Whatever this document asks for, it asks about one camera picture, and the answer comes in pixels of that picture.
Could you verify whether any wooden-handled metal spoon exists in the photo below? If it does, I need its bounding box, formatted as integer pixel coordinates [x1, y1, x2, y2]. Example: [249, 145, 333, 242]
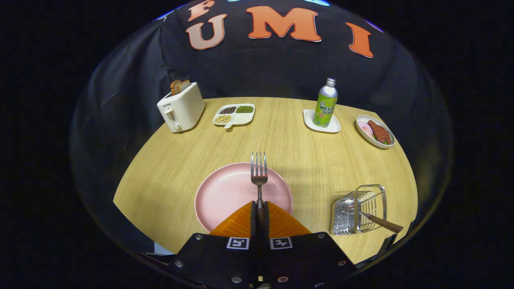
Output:
[341, 199, 404, 234]

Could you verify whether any metal wire cutlery basket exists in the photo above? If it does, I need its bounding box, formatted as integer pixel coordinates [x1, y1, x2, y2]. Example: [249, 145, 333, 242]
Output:
[330, 184, 387, 236]

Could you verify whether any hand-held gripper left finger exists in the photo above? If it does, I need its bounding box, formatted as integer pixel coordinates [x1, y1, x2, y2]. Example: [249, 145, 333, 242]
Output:
[167, 201, 257, 287]

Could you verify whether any wooden-handled metal fork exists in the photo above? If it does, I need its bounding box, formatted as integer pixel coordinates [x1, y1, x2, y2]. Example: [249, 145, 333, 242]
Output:
[251, 152, 269, 225]

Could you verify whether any cream white toaster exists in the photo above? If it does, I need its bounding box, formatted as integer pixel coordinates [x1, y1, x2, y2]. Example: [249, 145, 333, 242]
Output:
[157, 82, 206, 133]

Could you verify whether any white oval plate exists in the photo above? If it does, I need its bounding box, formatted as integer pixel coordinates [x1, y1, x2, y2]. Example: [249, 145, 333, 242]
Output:
[356, 115, 396, 149]

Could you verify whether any white divided snack dish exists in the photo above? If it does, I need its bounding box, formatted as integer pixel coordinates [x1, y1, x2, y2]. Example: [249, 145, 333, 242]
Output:
[212, 104, 256, 129]

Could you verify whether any green soda bottle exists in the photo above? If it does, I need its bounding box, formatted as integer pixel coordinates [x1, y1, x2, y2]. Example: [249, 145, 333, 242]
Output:
[313, 78, 338, 128]

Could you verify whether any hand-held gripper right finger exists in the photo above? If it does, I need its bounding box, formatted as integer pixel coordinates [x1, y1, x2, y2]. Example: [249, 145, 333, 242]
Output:
[263, 201, 358, 287]

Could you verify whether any pink round plate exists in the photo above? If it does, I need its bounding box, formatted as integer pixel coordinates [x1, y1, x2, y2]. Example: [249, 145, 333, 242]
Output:
[194, 162, 294, 233]

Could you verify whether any red-brown meat piece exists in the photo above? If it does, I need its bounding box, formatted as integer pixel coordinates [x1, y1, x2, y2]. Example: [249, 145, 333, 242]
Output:
[367, 120, 392, 145]

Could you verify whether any white square coaster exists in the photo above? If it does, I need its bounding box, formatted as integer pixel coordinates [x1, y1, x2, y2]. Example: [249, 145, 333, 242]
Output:
[303, 109, 341, 134]

